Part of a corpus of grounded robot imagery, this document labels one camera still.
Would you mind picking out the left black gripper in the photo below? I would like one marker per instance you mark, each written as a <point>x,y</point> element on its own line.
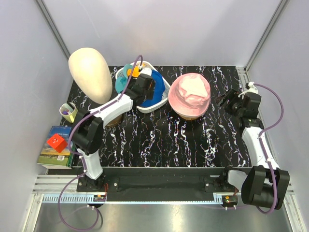
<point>149,93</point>

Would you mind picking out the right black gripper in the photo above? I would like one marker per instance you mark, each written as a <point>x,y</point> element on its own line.
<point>232,96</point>

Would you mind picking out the orange bucket hat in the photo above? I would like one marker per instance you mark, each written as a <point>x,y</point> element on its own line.
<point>133,71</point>

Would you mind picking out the pink bucket hat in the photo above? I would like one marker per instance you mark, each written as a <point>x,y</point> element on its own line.
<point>190,95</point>

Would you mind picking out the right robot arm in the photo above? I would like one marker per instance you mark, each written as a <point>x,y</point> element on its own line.
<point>266,184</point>

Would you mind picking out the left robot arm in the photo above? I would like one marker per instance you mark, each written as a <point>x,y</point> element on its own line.
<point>86,133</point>

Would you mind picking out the blue hat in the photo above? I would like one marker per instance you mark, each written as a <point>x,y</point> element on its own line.
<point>158,90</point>

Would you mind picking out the white plastic basket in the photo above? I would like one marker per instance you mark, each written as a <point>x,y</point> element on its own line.
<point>164,99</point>

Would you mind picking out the teal hat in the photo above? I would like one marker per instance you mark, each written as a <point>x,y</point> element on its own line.
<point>122,78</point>

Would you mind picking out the wooden hat stand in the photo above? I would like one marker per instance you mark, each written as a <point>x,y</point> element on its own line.
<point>190,117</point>

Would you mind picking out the black marble table mat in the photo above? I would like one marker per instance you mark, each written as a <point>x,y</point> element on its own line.
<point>163,139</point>

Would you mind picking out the cream mannequin head stand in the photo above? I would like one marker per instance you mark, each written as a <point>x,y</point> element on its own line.
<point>91,73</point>

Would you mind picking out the yellow tape cup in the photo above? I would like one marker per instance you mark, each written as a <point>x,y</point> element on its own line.
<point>68,111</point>

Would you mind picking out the red cube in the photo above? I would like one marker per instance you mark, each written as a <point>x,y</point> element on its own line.
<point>57,143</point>

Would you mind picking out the landscape cover book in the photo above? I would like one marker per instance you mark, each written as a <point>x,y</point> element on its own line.
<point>51,159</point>

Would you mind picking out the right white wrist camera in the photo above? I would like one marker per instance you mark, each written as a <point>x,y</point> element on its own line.
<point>250,88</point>

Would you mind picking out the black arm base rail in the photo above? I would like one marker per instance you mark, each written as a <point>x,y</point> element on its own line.
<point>160,185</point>

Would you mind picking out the right aluminium frame post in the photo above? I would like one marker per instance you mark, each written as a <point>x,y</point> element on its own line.
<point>271,24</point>

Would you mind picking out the aluminium frame post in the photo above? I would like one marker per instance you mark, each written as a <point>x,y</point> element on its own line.
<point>271,24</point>
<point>52,26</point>

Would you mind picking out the left aluminium frame post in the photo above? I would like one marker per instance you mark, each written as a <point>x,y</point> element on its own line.
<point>52,26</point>

